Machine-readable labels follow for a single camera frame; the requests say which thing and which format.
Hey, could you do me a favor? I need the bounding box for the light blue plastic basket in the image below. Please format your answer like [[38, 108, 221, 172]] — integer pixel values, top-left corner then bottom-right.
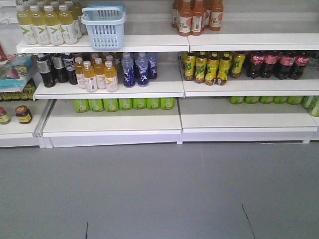
[[81, 2, 126, 50]]

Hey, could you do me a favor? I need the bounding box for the blue drink bottle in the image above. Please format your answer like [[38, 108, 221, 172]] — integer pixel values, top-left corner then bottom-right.
[[136, 52, 149, 87], [121, 52, 135, 87], [146, 52, 157, 80]]

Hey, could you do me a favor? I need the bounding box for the orange juice bottle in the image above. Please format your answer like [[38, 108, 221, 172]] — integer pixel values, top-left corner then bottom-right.
[[82, 61, 98, 93], [105, 61, 118, 92], [94, 58, 107, 89], [75, 57, 86, 89]]

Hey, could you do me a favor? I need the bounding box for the yellow lemon tea bottle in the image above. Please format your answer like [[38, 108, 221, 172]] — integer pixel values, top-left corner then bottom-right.
[[230, 51, 246, 79], [205, 52, 219, 86], [216, 52, 231, 86], [184, 52, 196, 81], [194, 51, 207, 83]]

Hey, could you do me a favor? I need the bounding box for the white metal shelving unit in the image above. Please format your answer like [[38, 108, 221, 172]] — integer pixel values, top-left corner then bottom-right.
[[0, 0, 319, 148]]

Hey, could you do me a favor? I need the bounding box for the orange C100 drink bottle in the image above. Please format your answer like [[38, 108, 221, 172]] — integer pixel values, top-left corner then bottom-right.
[[178, 0, 192, 36], [191, 0, 204, 36], [209, 0, 223, 31]]

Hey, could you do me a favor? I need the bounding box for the dark tea bottle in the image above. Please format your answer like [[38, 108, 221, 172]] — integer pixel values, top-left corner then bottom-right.
[[63, 52, 78, 85], [37, 53, 55, 88], [52, 53, 68, 83]]

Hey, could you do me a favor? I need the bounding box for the dark cola plastic bottle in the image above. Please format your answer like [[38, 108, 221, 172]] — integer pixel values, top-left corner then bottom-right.
[[246, 51, 265, 79], [260, 51, 279, 78], [289, 51, 310, 80], [276, 50, 296, 80]]

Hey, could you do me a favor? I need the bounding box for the pale green drink bottle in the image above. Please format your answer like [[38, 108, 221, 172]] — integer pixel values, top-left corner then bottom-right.
[[16, 5, 37, 45], [58, 4, 78, 44], [44, 5, 64, 46], [30, 5, 50, 45]]

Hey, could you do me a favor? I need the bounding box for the red lidded sauce jar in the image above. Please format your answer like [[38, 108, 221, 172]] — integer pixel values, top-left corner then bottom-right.
[[15, 105, 32, 124], [0, 107, 10, 124]]

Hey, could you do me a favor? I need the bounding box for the teal snack bag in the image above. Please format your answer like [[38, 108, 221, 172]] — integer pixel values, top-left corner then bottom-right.
[[0, 54, 33, 89]]

